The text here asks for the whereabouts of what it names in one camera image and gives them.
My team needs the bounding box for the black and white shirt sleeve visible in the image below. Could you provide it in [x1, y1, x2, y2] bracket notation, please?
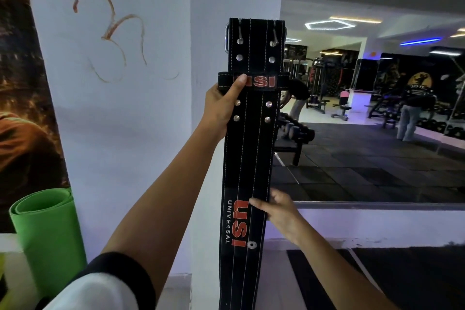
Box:
[43, 252, 157, 310]

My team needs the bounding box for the dumbbell rack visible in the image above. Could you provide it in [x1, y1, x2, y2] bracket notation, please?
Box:
[274, 112, 316, 167]

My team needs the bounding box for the person's left hand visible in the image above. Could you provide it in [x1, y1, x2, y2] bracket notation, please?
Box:
[200, 74, 248, 142]

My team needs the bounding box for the black rubber floor mat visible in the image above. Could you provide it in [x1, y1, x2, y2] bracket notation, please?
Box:
[287, 246, 465, 310]

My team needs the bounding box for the hexagonal ceiling light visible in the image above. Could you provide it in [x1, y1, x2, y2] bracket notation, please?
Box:
[304, 19, 356, 31]

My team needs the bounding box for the blue ceiling light strip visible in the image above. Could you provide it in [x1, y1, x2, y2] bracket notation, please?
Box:
[400, 37, 442, 47]

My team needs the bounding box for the person's right hand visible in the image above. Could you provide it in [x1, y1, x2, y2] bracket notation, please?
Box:
[249, 188, 310, 247]

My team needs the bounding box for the green rolled yoga mat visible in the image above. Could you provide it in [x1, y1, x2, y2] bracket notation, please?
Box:
[9, 188, 88, 300]

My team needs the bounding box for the dark wall poster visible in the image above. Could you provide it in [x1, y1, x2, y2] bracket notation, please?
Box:
[0, 0, 70, 234]

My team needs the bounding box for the black gym machine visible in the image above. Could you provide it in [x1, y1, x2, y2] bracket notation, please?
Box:
[306, 58, 332, 114]

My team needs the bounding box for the large wall mirror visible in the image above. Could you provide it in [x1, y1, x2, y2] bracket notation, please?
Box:
[270, 0, 465, 211]

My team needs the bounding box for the person's left forearm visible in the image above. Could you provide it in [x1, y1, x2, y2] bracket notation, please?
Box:
[101, 122, 224, 301]

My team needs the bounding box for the person's right forearm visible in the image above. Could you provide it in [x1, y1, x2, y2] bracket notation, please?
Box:
[290, 227, 400, 310]

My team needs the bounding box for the weight bench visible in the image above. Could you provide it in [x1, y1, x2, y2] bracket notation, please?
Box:
[331, 90, 352, 121]

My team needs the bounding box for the black leather weightlifting belt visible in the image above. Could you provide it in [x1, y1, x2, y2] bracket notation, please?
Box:
[217, 18, 290, 310]

